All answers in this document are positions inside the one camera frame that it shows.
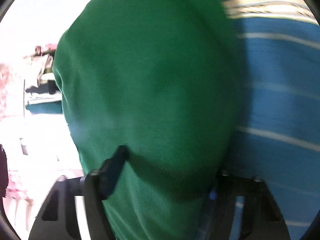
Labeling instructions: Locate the green white varsity jacket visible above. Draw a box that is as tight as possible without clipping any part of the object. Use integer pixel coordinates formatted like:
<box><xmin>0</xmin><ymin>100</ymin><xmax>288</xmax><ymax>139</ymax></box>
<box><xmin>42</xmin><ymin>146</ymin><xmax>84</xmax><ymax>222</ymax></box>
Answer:
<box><xmin>53</xmin><ymin>0</ymin><xmax>244</xmax><ymax>239</ymax></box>

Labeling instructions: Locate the clothes rack with garments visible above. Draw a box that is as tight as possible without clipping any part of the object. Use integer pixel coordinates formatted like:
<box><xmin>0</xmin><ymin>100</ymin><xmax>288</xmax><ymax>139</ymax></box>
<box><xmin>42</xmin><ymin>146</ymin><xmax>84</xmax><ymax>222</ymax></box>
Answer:
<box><xmin>23</xmin><ymin>43</ymin><xmax>62</xmax><ymax>114</ymax></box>

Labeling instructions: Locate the blue striped plaid bed sheet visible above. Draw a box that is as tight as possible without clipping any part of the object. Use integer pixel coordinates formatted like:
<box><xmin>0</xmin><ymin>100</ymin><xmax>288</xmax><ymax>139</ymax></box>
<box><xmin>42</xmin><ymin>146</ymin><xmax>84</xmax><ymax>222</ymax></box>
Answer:
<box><xmin>94</xmin><ymin>0</ymin><xmax>320</xmax><ymax>240</ymax></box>

